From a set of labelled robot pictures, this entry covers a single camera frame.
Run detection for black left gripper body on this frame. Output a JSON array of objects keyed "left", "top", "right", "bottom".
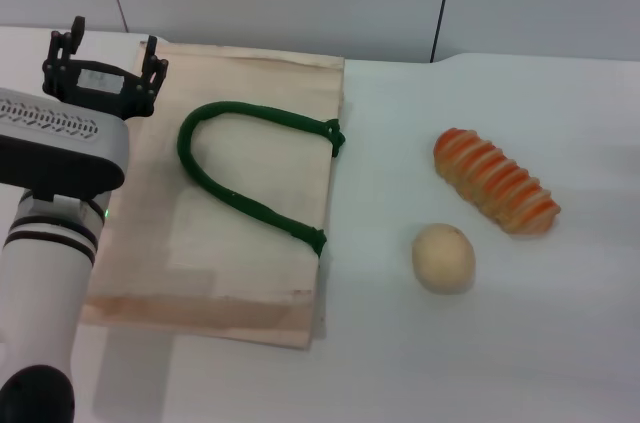
[{"left": 63, "top": 58, "right": 154, "bottom": 120}]

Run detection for cream tote bag green handles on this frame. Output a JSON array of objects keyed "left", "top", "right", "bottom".
[{"left": 79, "top": 40, "right": 347, "bottom": 350}]

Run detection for round beige egg yolk pastry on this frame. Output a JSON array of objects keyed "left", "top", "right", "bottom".
[{"left": 411, "top": 222, "right": 476, "bottom": 296}]

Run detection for orange striped long bread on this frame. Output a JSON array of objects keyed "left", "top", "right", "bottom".
[{"left": 432, "top": 126, "right": 562, "bottom": 238}]

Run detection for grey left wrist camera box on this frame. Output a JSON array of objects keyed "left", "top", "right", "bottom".
[{"left": 0, "top": 87, "right": 131, "bottom": 203}]

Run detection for thin dark vertical wall strip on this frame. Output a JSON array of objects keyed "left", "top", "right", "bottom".
[{"left": 428, "top": 0, "right": 459, "bottom": 64}]

